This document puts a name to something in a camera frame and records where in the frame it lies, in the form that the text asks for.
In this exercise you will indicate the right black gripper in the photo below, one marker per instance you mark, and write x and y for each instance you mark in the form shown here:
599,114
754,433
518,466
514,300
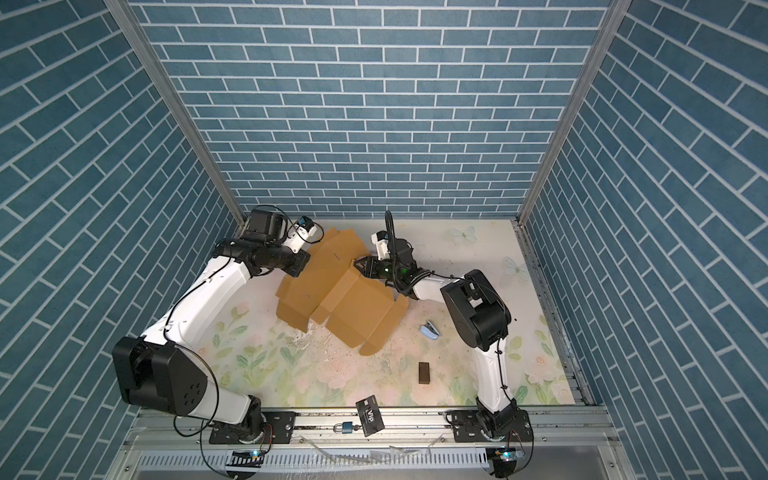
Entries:
371,267

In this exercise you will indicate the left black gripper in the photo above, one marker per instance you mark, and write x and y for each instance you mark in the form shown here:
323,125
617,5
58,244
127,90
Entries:
300,258

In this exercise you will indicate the brown cardboard box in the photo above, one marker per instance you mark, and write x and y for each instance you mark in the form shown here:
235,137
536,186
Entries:
363,313

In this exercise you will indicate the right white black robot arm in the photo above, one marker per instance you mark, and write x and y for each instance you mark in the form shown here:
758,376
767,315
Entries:
479,315

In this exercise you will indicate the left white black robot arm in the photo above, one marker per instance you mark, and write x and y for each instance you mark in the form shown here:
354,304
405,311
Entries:
161,370

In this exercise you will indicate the light blue stapler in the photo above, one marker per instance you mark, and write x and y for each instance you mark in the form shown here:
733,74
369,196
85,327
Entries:
429,330

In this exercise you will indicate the small dark brown block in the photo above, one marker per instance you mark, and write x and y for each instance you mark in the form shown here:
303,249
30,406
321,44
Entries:
424,373

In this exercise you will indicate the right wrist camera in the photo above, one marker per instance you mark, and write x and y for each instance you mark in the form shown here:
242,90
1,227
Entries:
380,241

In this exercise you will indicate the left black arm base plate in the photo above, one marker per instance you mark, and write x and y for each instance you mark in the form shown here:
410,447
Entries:
270,427

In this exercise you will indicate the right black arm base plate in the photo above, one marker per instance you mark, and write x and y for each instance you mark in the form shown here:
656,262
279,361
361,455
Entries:
474,426

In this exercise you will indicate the white perforated cable duct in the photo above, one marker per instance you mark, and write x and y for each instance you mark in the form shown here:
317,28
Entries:
305,460

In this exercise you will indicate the aluminium front rail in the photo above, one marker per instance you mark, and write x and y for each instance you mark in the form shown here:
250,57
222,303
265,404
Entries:
405,427

